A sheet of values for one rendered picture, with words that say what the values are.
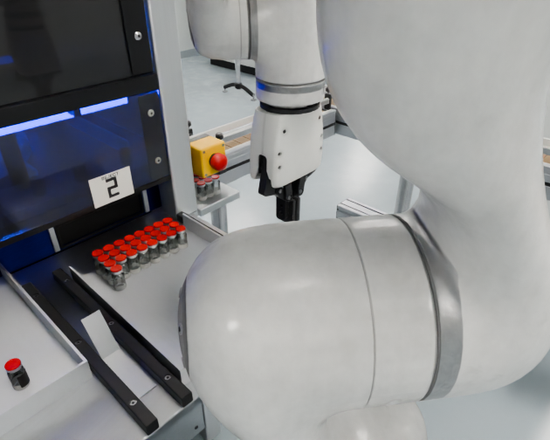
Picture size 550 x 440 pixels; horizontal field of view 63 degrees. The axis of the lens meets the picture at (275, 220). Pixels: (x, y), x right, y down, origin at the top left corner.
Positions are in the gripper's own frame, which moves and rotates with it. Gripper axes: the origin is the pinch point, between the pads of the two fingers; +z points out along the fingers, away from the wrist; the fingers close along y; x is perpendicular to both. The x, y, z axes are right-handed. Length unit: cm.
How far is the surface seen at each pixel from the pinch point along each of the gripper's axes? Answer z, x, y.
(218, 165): 10.8, -35.6, -16.9
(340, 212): 58, -47, -85
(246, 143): 17, -51, -40
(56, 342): 22.1, -23.5, 28.7
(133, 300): 22.1, -23.0, 15.0
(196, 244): 22.1, -28.5, -3.7
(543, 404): 110, 38, -99
